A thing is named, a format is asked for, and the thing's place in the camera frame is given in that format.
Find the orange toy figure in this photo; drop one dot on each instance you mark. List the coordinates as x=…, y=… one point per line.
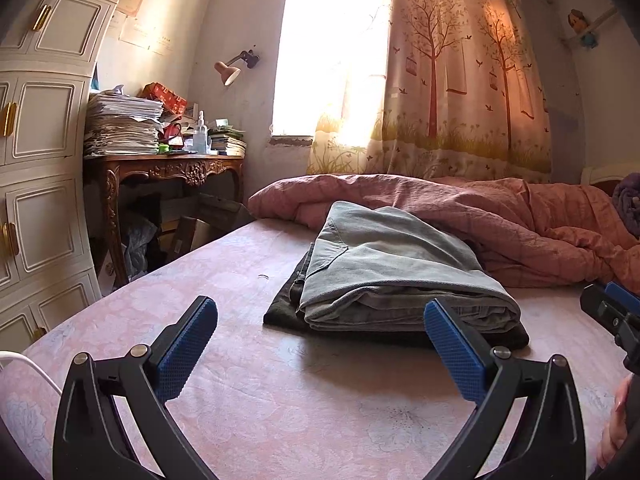
x=577, y=19

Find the pink wall lamp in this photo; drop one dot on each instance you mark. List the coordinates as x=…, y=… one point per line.
x=227, y=72

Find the wooden headboard with cream frame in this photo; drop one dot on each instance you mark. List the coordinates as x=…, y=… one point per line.
x=600, y=172

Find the person's right hand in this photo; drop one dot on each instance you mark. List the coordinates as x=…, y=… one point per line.
x=614, y=430

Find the white wall shelf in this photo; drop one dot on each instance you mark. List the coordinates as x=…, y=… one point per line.
x=602, y=19

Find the clear plastic bottle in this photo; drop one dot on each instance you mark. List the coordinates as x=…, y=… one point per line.
x=201, y=135

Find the tree print curtain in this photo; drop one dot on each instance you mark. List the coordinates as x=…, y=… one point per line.
x=450, y=60

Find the pink floral bed sheet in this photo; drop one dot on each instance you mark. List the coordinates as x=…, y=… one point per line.
x=300, y=410

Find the cardboard box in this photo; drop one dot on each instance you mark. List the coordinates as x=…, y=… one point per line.
x=192, y=235

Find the stack of papers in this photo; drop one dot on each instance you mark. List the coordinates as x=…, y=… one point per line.
x=125, y=125

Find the dark grey cloth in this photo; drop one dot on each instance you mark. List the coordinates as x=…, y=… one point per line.
x=285, y=310

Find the purple fluffy blanket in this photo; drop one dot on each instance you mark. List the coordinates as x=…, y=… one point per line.
x=629, y=200

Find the stack of books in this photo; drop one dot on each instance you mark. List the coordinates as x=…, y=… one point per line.
x=230, y=145

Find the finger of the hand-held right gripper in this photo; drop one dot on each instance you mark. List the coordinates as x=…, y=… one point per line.
x=600, y=307
x=622, y=294

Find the grey denim pants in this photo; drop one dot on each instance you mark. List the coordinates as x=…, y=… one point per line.
x=400, y=260

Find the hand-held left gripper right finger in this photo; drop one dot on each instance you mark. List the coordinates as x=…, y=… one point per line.
x=457, y=355

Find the red box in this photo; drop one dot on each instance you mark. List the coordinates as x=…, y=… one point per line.
x=165, y=99

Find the pink quilt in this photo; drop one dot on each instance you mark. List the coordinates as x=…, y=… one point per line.
x=550, y=220

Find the teal toy figure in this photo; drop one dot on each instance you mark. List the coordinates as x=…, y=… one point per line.
x=590, y=40

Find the carved wooden desk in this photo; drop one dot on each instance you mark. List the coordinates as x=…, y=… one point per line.
x=165, y=165

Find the small green container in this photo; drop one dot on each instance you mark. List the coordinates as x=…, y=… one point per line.
x=164, y=148

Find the window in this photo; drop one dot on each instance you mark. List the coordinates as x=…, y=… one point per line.
x=330, y=35

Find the cream panelled cabinet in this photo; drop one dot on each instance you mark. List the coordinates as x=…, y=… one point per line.
x=45, y=160

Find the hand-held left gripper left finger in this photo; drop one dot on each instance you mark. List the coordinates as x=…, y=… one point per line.
x=187, y=350

